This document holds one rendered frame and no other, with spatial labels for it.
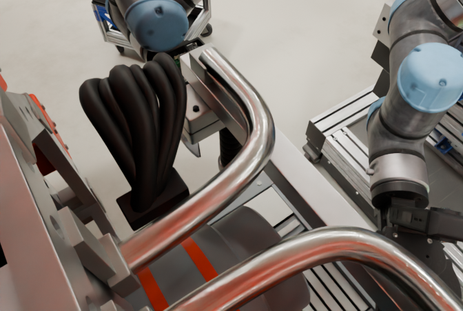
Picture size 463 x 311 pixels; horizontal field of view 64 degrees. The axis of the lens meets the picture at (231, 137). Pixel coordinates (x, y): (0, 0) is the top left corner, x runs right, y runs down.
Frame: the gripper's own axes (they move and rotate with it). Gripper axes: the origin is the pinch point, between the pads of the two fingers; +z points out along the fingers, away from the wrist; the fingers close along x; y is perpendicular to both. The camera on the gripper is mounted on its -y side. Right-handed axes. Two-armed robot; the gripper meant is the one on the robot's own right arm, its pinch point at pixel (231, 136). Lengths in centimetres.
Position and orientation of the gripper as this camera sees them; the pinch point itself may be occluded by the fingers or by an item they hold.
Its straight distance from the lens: 53.6
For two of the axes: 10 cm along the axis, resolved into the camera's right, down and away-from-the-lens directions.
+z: 5.7, 6.8, -4.6
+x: 8.2, -4.7, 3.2
